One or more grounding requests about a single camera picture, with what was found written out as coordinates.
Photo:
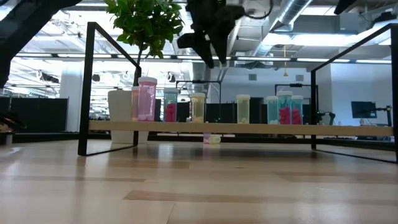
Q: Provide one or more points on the black partition panel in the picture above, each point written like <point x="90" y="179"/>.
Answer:
<point x="46" y="115"/>

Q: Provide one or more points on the green plant in white pot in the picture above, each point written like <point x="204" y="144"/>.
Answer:
<point x="124" y="105"/>

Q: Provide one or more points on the grey wall vent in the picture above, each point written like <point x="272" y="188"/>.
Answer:
<point x="252" y="77"/>
<point x="299" y="77"/>

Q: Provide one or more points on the salmon pink pill bottle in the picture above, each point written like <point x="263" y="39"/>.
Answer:
<point x="134" y="105"/>

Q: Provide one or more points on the large blue bottle red pills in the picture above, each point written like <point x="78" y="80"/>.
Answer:
<point x="170" y="99"/>

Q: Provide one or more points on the bright ceiling light panel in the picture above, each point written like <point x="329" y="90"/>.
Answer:
<point x="301" y="40"/>

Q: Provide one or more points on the yellow hanging pendant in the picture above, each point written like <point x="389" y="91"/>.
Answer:
<point x="285" y="74"/>

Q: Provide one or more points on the large pink pill bottle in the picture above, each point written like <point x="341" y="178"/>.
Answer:
<point x="147" y="102"/>

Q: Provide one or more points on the large yellow pill bottle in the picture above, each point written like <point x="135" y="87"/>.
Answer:
<point x="198" y="109"/>

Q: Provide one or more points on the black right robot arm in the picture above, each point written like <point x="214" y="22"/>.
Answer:
<point x="343" y="4"/>

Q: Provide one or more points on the ceiling light strip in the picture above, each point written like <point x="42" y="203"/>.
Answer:
<point x="119" y="57"/>
<point x="68" y="55"/>
<point x="264" y="58"/>
<point x="186" y="57"/>
<point x="34" y="55"/>
<point x="342" y="60"/>
<point x="373" y="61"/>

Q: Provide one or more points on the black metal shelf frame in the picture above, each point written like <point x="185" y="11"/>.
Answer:
<point x="313" y="109"/>
<point x="88" y="93"/>

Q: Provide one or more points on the teal bottle white pills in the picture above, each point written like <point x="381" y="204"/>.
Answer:
<point x="272" y="112"/>

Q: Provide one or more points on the small yellow pill bottle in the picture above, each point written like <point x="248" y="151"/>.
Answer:
<point x="215" y="140"/>

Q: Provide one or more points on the black aluminium table rail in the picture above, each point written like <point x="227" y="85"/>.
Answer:
<point x="46" y="137"/>

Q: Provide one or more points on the black background robot arm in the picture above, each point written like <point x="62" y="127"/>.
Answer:
<point x="329" y="115"/>

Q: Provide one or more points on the small grey box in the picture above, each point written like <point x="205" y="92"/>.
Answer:
<point x="7" y="138"/>

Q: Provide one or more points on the silver spiral air duct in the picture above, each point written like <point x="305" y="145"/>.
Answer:
<point x="290" y="12"/>

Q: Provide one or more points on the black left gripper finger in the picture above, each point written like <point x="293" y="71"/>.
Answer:
<point x="224" y="43"/>
<point x="202" y="46"/>

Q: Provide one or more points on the dark computer monitor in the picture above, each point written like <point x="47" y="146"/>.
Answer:
<point x="363" y="109"/>

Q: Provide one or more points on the pale yellow pill bottle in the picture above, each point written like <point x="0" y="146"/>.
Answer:
<point x="243" y="109"/>

